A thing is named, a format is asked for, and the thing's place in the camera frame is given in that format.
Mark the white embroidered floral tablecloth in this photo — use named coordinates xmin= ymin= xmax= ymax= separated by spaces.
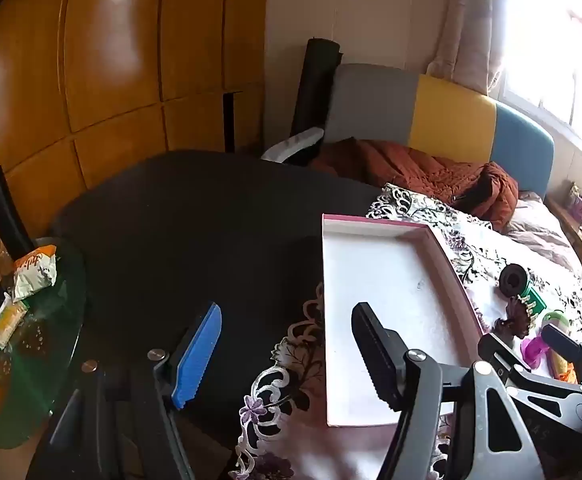
xmin=228 ymin=182 xmax=582 ymax=480

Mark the grey yellow blue headboard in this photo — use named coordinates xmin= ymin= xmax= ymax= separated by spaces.
xmin=323 ymin=63 xmax=556 ymax=198

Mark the brown carved figurine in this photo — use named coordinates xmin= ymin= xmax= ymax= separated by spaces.
xmin=493 ymin=296 xmax=536 ymax=339

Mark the beige curtain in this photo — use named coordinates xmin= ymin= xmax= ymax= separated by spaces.
xmin=426 ymin=0 xmax=514 ymax=96

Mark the magenta plastic toy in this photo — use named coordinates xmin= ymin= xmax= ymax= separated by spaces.
xmin=521 ymin=336 xmax=554 ymax=368

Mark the white curved plastic armrest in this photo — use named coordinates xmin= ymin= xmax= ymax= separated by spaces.
xmin=262 ymin=127 xmax=325 ymax=163

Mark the pink gift box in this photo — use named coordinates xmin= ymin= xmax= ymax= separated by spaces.
xmin=566 ymin=183 xmax=582 ymax=226

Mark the rust brown quilt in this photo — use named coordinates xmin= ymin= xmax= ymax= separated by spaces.
xmin=308 ymin=137 xmax=520 ymax=231

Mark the green plastic cup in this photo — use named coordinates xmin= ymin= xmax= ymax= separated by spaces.
xmin=521 ymin=285 xmax=546 ymax=317

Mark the yellow snack packet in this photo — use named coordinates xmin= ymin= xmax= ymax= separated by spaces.
xmin=0 ymin=302 xmax=28 ymax=348

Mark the orange plastic piece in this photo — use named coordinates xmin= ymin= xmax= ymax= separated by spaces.
xmin=548 ymin=350 xmax=579 ymax=385

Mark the mauve pillow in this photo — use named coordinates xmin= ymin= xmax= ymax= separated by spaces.
xmin=501 ymin=191 xmax=582 ymax=281

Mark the black vertical wardrobe handle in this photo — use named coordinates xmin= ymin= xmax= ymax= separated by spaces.
xmin=222 ymin=91 xmax=243 ymax=153

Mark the pink rimmed shallow box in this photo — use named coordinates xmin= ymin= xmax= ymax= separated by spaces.
xmin=321 ymin=213 xmax=486 ymax=428

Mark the black tape roll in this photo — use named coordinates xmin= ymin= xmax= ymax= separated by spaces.
xmin=499 ymin=263 xmax=529 ymax=298

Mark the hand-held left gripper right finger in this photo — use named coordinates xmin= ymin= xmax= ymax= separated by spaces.
xmin=351 ymin=302 xmax=546 ymax=480

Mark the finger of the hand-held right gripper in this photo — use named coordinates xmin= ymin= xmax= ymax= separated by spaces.
xmin=478 ymin=332 xmax=582 ymax=403
xmin=542 ymin=324 xmax=582 ymax=391

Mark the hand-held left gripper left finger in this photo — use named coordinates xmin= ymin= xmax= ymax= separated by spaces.
xmin=26 ymin=302 xmax=222 ymax=480

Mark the black padded table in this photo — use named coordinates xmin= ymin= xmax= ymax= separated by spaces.
xmin=51 ymin=150 xmax=387 ymax=480

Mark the black rolled mat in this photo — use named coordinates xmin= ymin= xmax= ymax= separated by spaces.
xmin=291 ymin=37 xmax=344 ymax=138

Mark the white orange snack packet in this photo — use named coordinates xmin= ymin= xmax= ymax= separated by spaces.
xmin=11 ymin=245 xmax=58 ymax=303

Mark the round green glass table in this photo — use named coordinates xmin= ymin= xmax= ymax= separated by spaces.
xmin=0 ymin=237 xmax=87 ymax=451

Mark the wooden wardrobe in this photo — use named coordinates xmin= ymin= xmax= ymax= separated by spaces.
xmin=0 ymin=0 xmax=267 ymax=271

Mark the bright barred window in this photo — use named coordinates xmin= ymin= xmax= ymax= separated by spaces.
xmin=498 ymin=0 xmax=582 ymax=171

